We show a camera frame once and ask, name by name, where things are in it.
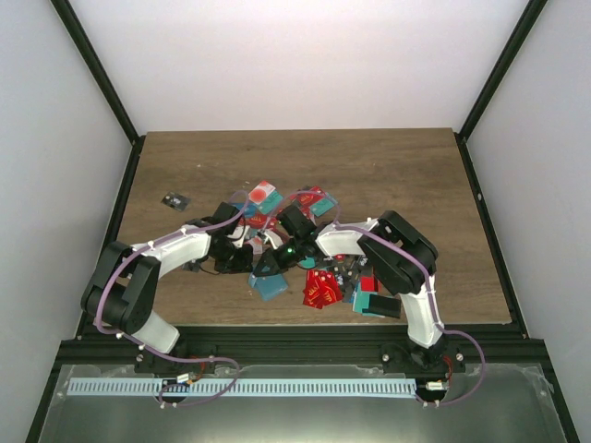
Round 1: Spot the blue leather card holder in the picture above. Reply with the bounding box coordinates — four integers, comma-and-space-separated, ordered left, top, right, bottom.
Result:
248, 273, 288, 302

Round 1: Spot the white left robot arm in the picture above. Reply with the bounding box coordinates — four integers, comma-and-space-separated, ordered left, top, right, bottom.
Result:
80, 202, 253, 373

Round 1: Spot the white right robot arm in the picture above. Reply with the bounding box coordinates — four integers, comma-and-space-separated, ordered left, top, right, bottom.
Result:
253, 206, 445, 372

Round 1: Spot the red VIP card centre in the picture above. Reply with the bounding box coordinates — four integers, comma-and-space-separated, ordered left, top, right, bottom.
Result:
303, 269, 343, 309

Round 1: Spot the white red circle card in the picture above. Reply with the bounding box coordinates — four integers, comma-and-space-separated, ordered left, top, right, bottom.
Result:
248, 180, 276, 205

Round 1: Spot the small black card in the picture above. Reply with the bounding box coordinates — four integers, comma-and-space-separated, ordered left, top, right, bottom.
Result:
161, 192, 191, 211

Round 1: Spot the teal card with stripe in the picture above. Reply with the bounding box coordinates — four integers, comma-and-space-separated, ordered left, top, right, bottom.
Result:
353, 291, 402, 318

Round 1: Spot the light blue slotted rail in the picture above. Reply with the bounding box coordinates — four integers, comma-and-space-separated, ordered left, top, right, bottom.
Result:
67, 377, 416, 399

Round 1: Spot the black aluminium frame rail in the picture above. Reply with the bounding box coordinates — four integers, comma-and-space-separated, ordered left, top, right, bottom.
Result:
55, 324, 549, 365

